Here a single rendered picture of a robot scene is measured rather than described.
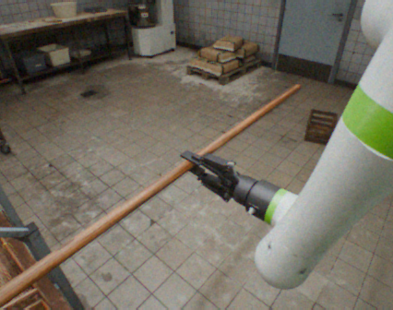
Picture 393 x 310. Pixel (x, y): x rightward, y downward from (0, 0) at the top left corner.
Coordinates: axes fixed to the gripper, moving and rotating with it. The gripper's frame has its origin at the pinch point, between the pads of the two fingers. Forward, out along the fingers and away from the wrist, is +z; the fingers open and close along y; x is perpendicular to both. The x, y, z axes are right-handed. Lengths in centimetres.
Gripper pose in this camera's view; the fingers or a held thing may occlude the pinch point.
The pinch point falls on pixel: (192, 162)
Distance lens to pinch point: 78.5
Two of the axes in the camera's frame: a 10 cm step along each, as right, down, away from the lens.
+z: -7.6, -3.8, 5.2
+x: 6.4, -4.6, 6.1
